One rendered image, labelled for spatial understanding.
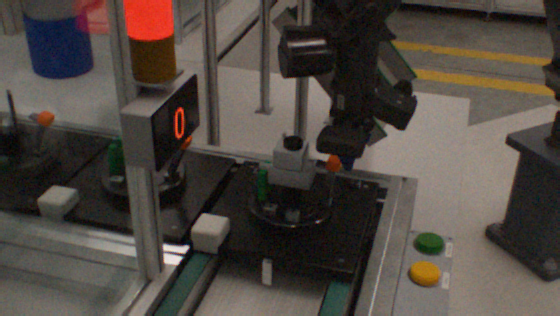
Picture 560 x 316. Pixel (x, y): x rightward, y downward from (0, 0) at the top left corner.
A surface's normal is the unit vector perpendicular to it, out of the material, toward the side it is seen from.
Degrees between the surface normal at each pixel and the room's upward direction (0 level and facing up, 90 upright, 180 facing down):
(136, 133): 90
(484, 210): 0
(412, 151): 0
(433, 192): 0
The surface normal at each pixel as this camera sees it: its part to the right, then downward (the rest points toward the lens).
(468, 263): 0.02, -0.86
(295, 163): -0.27, 0.49
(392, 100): 0.30, -0.75
